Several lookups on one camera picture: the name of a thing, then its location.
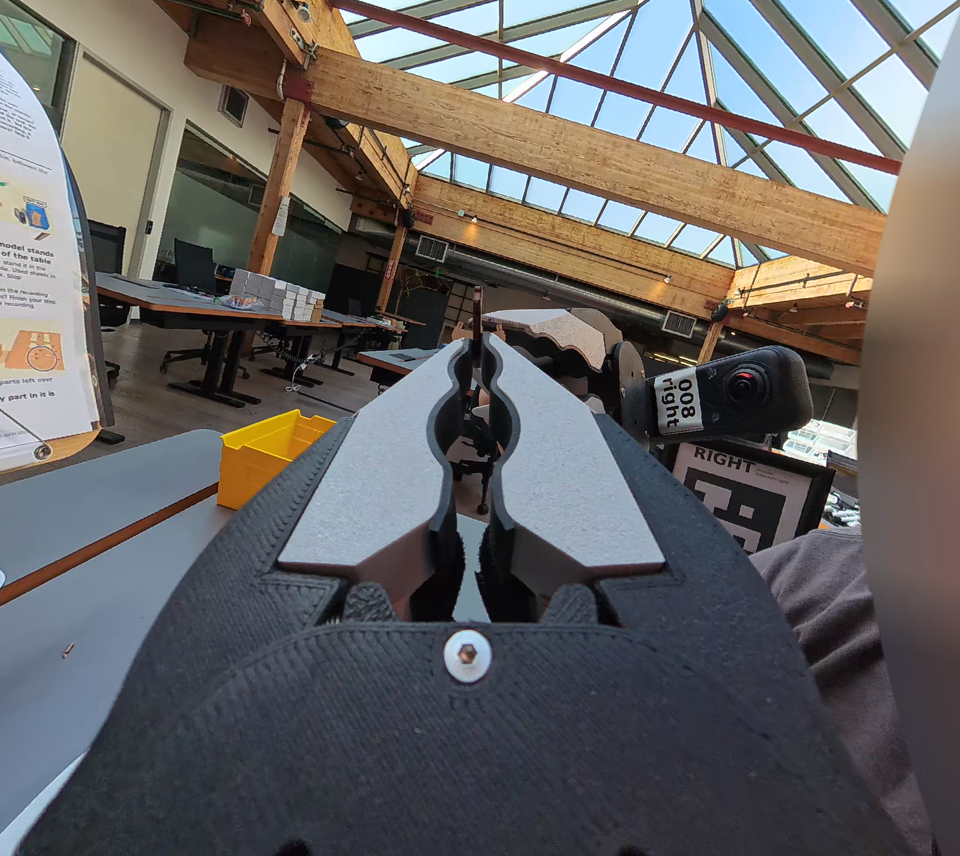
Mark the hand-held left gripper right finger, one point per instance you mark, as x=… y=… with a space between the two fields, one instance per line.
x=570 y=488

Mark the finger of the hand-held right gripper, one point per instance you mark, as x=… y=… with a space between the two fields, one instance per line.
x=596 y=319
x=551 y=329

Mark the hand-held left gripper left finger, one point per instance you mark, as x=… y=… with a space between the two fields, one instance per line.
x=360 y=488

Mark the thin dark wooden model part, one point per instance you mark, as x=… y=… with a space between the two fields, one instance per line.
x=477 y=316

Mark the yellow plastic bin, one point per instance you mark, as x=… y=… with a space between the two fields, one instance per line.
x=262 y=458

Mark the stack of white boxes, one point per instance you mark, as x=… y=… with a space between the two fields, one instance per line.
x=289 y=297

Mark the red steel pipe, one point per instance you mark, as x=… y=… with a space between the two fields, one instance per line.
x=600 y=79

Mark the long grey office desk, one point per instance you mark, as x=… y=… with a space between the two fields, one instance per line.
x=165 y=301

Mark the white paper notice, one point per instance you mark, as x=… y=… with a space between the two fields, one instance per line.
x=281 y=214

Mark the printed instruction sheet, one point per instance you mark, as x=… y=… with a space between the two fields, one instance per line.
x=34 y=255

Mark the small wall air vent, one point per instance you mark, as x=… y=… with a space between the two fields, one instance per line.
x=233 y=105

